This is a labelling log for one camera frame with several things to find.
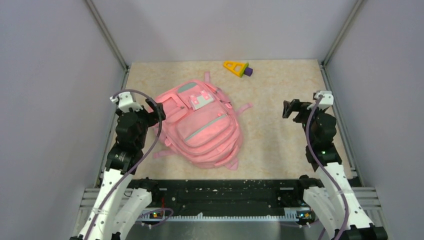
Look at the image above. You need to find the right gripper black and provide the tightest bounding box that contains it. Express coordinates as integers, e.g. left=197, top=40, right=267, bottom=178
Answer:
left=282, top=99, right=326, bottom=145

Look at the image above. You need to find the pink student backpack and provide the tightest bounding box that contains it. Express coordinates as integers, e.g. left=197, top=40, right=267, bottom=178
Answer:
left=153, top=72, right=253, bottom=171

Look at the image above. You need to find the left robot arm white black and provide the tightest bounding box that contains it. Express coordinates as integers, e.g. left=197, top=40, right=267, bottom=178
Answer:
left=73, top=99, right=166, bottom=240

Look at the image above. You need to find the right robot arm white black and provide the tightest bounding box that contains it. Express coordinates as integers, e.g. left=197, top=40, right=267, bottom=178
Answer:
left=282, top=99, right=389, bottom=240

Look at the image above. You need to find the yellow triangle toy purple cap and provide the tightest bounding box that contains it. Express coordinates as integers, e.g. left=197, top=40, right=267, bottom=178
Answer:
left=223, top=60, right=254, bottom=78

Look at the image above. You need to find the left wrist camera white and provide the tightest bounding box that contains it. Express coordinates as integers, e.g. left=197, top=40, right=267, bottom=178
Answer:
left=109, top=91, right=142, bottom=113

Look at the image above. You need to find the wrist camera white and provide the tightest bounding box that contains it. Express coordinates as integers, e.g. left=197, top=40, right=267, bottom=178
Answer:
left=307, top=90, right=334, bottom=110
left=109, top=91, right=142, bottom=113

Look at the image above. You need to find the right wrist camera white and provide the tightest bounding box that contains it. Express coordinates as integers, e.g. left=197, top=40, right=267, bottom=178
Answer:
left=307, top=90, right=334, bottom=110

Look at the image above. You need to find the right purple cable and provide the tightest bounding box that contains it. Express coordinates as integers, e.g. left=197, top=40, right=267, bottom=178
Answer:
left=304, top=94, right=350, bottom=240

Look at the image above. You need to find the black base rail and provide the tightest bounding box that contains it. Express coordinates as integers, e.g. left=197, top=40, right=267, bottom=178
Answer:
left=128, top=178, right=316, bottom=218

